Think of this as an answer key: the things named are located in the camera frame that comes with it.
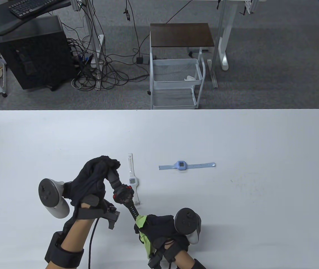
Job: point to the aluminium rail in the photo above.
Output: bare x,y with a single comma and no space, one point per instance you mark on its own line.
212,74

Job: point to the white watch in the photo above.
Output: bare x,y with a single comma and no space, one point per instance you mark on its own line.
131,168

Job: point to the person's left hand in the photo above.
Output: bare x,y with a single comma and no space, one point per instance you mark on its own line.
92,179

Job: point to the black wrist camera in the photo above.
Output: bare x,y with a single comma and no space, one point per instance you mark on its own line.
154,262
112,217

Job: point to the white desk leg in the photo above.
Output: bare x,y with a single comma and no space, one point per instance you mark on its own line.
226,33

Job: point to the black power adapter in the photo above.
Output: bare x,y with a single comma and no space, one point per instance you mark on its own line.
140,60

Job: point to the black red watch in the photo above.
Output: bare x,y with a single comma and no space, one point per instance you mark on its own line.
123,194

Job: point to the grey white handheld controller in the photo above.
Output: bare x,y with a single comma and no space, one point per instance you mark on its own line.
49,193
186,220

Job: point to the white cart with wooden top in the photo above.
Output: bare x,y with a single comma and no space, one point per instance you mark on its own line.
180,35

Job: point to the green microfibre cloth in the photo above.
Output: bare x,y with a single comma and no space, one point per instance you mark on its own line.
141,221

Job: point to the black computer tower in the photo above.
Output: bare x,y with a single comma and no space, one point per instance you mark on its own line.
39,53

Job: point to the white crumpled tissue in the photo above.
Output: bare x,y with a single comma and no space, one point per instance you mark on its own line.
189,78

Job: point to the light blue watch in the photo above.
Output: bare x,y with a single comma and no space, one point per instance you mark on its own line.
181,165

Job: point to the person's left forearm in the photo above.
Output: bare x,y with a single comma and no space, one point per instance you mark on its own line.
75,235

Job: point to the black keyboard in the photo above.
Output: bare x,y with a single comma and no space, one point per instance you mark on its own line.
30,7

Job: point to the person's right forearm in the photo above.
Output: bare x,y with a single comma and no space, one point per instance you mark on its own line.
183,259

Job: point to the person's right hand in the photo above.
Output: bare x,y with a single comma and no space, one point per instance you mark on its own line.
159,229

